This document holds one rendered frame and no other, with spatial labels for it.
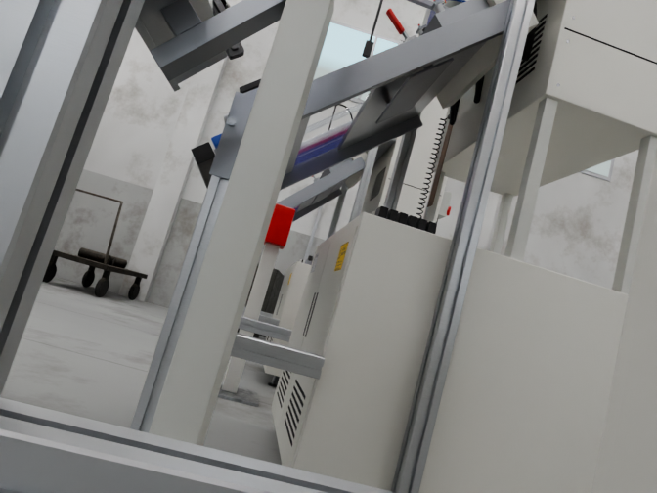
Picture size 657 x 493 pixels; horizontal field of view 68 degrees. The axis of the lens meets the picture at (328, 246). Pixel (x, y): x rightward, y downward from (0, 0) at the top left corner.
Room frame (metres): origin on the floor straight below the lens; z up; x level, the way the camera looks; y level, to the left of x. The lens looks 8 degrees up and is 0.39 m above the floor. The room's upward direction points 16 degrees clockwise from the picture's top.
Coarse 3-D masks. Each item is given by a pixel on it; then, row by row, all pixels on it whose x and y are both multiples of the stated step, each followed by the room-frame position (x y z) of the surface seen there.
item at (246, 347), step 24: (432, 0) 1.55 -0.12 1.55; (240, 96) 0.89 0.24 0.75; (240, 120) 0.89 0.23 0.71; (240, 144) 0.89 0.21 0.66; (216, 168) 0.89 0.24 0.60; (384, 216) 1.13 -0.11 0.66; (408, 216) 1.16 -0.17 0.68; (240, 336) 0.91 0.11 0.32; (288, 336) 1.67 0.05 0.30; (264, 360) 0.92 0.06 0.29; (288, 360) 0.93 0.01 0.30; (312, 360) 0.93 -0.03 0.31
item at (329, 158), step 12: (408, 120) 1.67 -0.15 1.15; (420, 120) 1.67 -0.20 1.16; (384, 132) 1.66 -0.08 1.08; (396, 132) 1.67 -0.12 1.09; (408, 132) 1.69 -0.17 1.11; (360, 144) 1.65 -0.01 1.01; (372, 144) 1.66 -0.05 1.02; (324, 156) 1.64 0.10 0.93; (336, 156) 1.64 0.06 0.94; (348, 156) 1.65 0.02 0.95; (300, 168) 1.63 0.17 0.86; (312, 168) 1.63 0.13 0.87; (324, 168) 1.64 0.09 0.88; (288, 180) 1.63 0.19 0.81; (300, 180) 1.64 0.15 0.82
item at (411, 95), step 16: (432, 64) 1.04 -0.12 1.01; (448, 64) 1.06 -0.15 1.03; (464, 64) 1.28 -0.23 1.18; (400, 80) 1.15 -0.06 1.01; (416, 80) 1.08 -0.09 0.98; (432, 80) 1.14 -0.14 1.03; (448, 80) 1.38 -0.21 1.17; (368, 96) 1.19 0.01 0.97; (384, 96) 1.23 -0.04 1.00; (400, 96) 1.15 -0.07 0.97; (416, 96) 1.23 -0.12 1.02; (432, 96) 1.49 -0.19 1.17; (368, 112) 1.32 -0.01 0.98; (384, 112) 1.25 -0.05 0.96; (400, 112) 1.33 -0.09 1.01; (416, 112) 1.63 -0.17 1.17; (352, 128) 1.42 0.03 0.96; (368, 128) 1.52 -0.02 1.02; (384, 128) 1.64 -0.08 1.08; (352, 144) 1.65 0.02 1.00
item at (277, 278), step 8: (256, 272) 4.72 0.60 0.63; (272, 272) 4.72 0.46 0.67; (280, 272) 4.98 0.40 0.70; (272, 280) 4.72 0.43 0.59; (280, 280) 5.21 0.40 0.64; (272, 288) 4.73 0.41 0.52; (280, 288) 5.46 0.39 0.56; (248, 296) 4.72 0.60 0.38; (272, 296) 4.88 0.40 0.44; (264, 304) 4.72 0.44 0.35; (272, 304) 5.14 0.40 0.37; (272, 312) 5.38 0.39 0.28; (256, 336) 4.82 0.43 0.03; (264, 336) 5.49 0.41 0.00
